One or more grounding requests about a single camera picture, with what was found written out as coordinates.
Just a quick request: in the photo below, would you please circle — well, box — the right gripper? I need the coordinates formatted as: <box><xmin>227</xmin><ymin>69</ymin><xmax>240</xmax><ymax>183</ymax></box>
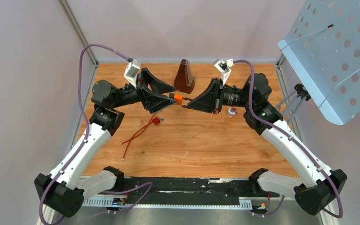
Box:
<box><xmin>187</xmin><ymin>77</ymin><xmax>253</xmax><ymax>114</ymax></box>

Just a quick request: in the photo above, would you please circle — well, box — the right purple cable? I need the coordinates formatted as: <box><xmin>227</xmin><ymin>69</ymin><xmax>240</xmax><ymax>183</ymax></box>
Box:
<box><xmin>233</xmin><ymin>60</ymin><xmax>344</xmax><ymax>219</ymax></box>

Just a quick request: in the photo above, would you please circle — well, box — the white cable duct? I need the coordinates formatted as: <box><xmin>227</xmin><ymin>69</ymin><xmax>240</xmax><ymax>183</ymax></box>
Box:
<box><xmin>82</xmin><ymin>195</ymin><xmax>254</xmax><ymax>210</ymax></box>

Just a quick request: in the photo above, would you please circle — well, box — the brown wooden metronome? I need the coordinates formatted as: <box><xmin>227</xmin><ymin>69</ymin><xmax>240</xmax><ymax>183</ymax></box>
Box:
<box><xmin>173</xmin><ymin>59</ymin><xmax>195</xmax><ymax>94</ymax></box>

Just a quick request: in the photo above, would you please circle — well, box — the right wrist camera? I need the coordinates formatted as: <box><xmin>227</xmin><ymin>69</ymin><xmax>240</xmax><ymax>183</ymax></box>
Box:
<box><xmin>213</xmin><ymin>59</ymin><xmax>234</xmax><ymax>85</ymax></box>

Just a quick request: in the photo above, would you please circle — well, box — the blue perforated metal stand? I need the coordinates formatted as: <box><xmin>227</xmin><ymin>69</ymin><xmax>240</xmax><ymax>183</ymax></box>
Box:
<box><xmin>278</xmin><ymin>0</ymin><xmax>360</xmax><ymax>125</ymax></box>

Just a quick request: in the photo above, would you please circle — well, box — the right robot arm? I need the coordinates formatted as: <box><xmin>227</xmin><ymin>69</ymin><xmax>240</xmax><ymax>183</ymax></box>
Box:
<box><xmin>185</xmin><ymin>74</ymin><xmax>347</xmax><ymax>215</ymax></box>

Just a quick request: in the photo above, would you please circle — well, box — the red cable lock lower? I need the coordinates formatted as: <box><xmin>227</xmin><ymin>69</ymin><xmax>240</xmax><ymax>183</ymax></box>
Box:
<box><xmin>121</xmin><ymin>116</ymin><xmax>165</xmax><ymax>162</ymax></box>

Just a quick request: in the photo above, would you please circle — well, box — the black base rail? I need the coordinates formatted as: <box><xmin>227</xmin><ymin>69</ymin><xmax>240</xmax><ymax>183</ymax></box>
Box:
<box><xmin>105</xmin><ymin>177</ymin><xmax>281</xmax><ymax>207</ymax></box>

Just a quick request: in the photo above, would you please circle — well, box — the orange black padlock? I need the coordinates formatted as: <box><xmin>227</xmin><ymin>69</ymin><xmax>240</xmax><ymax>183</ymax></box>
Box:
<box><xmin>169</xmin><ymin>93</ymin><xmax>183</xmax><ymax>105</ymax></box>

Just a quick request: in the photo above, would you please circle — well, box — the purple cable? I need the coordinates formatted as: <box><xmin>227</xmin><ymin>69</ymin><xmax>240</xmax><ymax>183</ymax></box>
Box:
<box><xmin>233</xmin><ymin>60</ymin><xmax>344</xmax><ymax>219</ymax></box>
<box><xmin>39</xmin><ymin>44</ymin><xmax>131</xmax><ymax>225</ymax></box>

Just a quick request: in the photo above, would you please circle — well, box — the red cable lock upper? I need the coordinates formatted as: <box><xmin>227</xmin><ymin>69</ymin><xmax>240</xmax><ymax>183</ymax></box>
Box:
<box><xmin>119</xmin><ymin>113</ymin><xmax>156</xmax><ymax>145</ymax></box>

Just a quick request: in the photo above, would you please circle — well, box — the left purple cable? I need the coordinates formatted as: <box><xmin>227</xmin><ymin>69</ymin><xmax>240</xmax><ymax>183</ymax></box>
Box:
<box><xmin>39</xmin><ymin>44</ymin><xmax>131</xmax><ymax>225</ymax></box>

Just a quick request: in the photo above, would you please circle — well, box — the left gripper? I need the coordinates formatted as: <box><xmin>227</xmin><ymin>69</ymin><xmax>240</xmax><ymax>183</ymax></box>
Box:
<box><xmin>111</xmin><ymin>67</ymin><xmax>176</xmax><ymax>113</ymax></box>

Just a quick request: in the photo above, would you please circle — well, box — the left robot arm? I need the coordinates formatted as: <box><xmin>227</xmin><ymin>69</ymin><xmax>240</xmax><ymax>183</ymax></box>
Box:
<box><xmin>34</xmin><ymin>68</ymin><xmax>176</xmax><ymax>218</ymax></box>

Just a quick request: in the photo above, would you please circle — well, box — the red cable lock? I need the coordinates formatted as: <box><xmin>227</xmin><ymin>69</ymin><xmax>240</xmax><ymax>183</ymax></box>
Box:
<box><xmin>119</xmin><ymin>113</ymin><xmax>156</xmax><ymax>145</ymax></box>
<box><xmin>121</xmin><ymin>116</ymin><xmax>165</xmax><ymax>162</ymax></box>

